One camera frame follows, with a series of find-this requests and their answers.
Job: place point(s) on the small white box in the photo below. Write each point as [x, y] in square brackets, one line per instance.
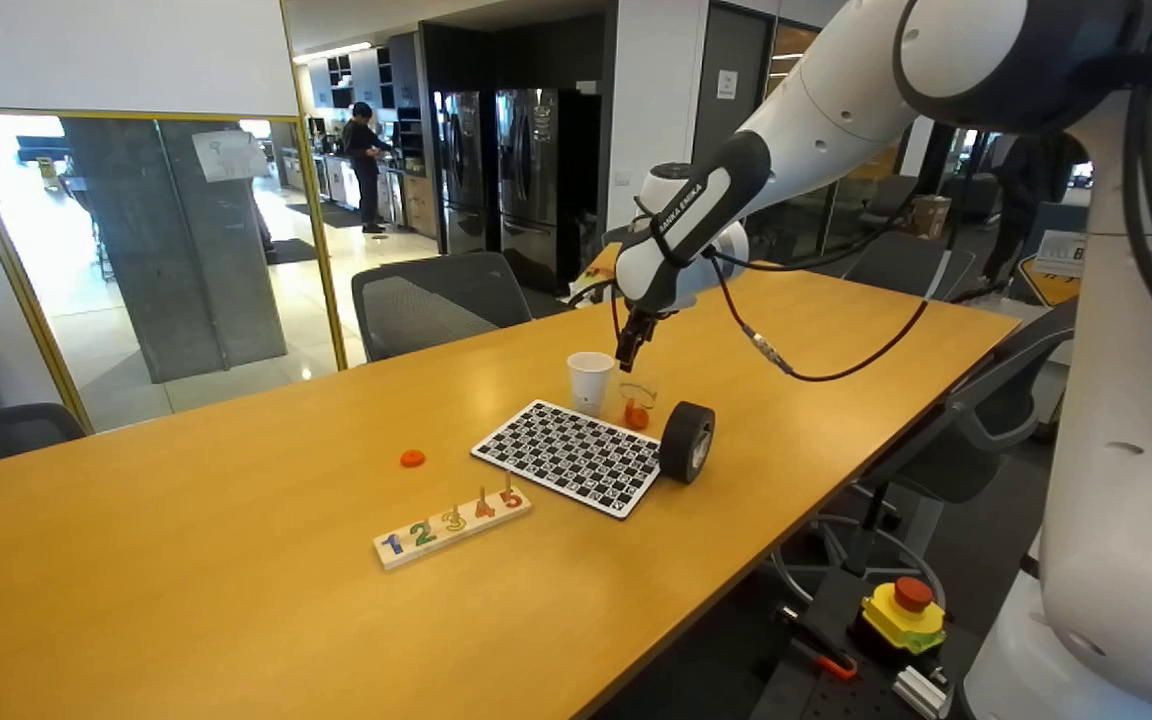
[921, 691]

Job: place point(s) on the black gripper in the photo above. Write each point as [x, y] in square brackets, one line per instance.
[641, 318]

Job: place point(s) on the white yellow sign board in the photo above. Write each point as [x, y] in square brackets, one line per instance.
[1057, 274]

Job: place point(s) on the person in dark clothes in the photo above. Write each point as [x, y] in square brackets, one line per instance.
[360, 161]

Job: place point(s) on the black white marker calibration board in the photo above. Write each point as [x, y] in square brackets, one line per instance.
[563, 465]

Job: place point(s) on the dark grey office chair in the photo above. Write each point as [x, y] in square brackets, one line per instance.
[3, 435]
[989, 415]
[436, 307]
[896, 261]

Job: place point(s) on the wooden number peg board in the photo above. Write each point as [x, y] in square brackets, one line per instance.
[449, 526]

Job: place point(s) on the orange disc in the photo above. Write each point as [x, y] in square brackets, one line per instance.
[413, 456]
[638, 419]

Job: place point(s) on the yellow red emergency stop button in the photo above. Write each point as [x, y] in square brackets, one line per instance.
[905, 618]

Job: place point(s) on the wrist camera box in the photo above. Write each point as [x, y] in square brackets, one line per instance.
[593, 282]

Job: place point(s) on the transparent plastic cup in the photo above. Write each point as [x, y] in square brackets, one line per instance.
[638, 396]

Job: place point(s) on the black tape roll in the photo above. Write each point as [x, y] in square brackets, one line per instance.
[676, 442]

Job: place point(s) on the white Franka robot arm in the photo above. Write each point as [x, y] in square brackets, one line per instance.
[856, 94]

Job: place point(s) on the white paper cup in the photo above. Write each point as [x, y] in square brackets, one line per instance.
[590, 383]

